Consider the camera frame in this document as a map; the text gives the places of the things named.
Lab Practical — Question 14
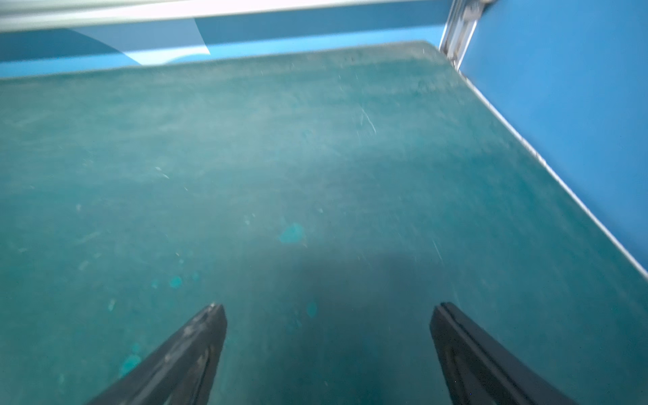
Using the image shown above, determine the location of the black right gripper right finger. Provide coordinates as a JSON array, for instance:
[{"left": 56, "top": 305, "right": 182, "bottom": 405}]
[{"left": 430, "top": 302, "right": 575, "bottom": 405}]

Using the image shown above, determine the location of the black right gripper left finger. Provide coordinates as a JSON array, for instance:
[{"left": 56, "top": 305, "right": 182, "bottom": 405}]
[{"left": 89, "top": 303, "right": 227, "bottom": 405}]

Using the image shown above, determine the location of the right side table rail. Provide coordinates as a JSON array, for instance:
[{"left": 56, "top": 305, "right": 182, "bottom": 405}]
[{"left": 459, "top": 72, "right": 647, "bottom": 280}]

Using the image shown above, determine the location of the right aluminium frame post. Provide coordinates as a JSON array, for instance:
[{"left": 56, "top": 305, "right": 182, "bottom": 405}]
[{"left": 439, "top": 0, "right": 496, "bottom": 70}]

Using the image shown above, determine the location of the aluminium back frame rail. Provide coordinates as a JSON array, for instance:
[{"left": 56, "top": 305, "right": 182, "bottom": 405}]
[{"left": 0, "top": 0, "right": 447, "bottom": 34}]

